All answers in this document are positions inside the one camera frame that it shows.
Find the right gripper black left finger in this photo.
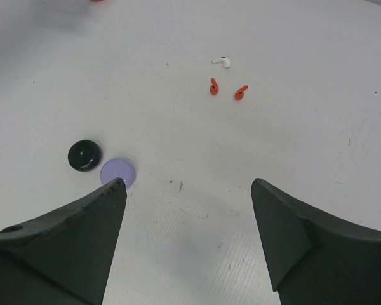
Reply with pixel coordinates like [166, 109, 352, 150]
[0, 178, 127, 304]

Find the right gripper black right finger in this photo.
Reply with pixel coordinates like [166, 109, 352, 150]
[251, 179, 381, 304]

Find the purple round earbud charging case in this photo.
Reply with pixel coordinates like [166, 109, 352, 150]
[100, 158, 136, 189]

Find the black round charging case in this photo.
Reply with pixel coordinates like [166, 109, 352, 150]
[67, 139, 102, 172]

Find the orange earbud upper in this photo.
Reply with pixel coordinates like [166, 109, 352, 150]
[234, 85, 248, 101]

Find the orange earbud lower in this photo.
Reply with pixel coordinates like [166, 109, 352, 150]
[210, 78, 219, 96]

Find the white earbud near orange ones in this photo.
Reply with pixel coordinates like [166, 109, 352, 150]
[211, 57, 232, 69]

